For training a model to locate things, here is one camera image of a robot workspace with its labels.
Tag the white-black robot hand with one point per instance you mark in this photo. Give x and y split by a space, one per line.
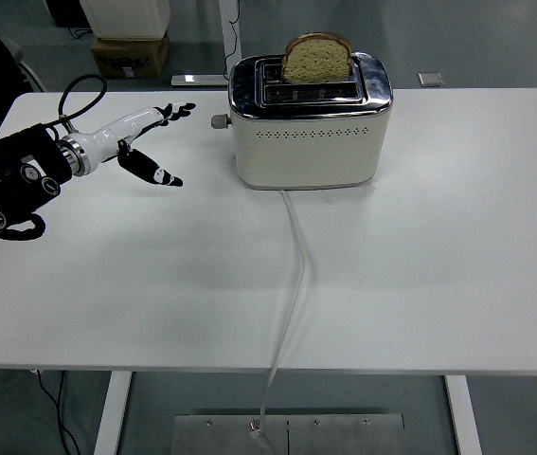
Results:
112 135

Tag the cream and chrome toaster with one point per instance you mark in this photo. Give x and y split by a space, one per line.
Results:
306 156

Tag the brown cardboard box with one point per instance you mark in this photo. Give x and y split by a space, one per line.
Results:
130 57

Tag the white box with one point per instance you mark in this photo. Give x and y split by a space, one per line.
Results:
126 16

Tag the black office chair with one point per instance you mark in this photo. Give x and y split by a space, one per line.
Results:
3 71

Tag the black case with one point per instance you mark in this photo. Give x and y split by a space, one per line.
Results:
62 12

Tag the brown bread slice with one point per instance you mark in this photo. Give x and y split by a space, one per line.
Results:
315 61

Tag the white table leg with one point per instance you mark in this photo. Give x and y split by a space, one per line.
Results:
112 412
462 412

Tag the grey floor socket plate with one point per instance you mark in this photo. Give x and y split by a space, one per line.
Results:
431 79

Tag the grey metal plate with screws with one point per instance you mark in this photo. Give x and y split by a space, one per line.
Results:
344 438

